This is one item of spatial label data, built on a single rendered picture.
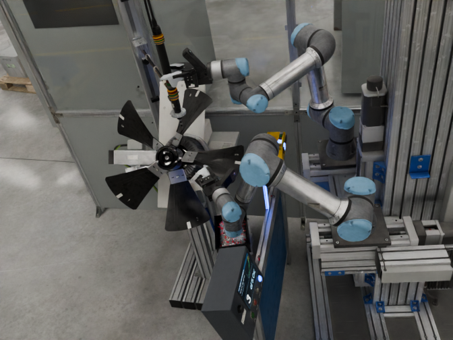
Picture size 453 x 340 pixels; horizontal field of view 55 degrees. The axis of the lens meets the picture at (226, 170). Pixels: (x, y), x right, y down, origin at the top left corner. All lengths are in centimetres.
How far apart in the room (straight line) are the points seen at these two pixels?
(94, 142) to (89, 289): 105
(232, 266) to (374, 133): 80
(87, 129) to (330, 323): 206
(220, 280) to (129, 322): 162
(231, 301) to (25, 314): 223
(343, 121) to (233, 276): 97
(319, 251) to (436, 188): 56
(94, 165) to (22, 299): 108
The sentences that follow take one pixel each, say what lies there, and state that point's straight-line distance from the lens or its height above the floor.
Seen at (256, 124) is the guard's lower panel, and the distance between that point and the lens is 278.
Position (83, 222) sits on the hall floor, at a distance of 385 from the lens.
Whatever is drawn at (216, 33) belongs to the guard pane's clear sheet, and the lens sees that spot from 254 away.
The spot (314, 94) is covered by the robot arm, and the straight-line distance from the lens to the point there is 214.
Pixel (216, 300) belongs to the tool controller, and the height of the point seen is 124.
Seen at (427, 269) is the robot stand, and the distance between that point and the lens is 192.
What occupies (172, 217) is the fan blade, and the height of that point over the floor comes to 100.
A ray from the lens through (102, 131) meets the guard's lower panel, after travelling 322.
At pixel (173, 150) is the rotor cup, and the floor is 125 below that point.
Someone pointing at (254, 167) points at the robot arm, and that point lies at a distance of 152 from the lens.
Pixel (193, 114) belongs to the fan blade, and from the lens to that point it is 208.
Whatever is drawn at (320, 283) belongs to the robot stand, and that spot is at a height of 23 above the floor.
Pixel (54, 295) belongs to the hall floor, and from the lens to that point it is 344.
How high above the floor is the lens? 244
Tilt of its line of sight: 39 degrees down
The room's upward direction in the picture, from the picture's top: 11 degrees counter-clockwise
